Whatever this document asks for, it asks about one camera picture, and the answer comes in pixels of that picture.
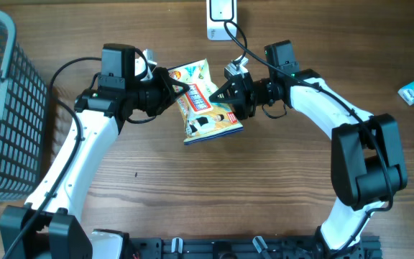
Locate yellow wet wipes pack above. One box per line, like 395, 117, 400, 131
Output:
168, 59, 243, 145

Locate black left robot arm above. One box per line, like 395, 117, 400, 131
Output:
0, 43, 190, 258

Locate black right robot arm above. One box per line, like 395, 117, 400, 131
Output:
209, 40, 408, 258

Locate white barcode scanner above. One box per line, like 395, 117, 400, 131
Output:
206, 0, 237, 41

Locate grey plastic shopping basket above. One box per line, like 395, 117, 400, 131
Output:
0, 11, 50, 202

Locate black right camera cable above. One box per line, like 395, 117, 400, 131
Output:
223, 20, 395, 253

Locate black camera cable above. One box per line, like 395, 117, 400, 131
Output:
223, 20, 395, 253
1, 56, 104, 259

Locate black left camera cable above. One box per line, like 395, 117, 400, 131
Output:
1, 56, 104, 259

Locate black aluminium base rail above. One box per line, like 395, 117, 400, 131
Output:
120, 235, 384, 259

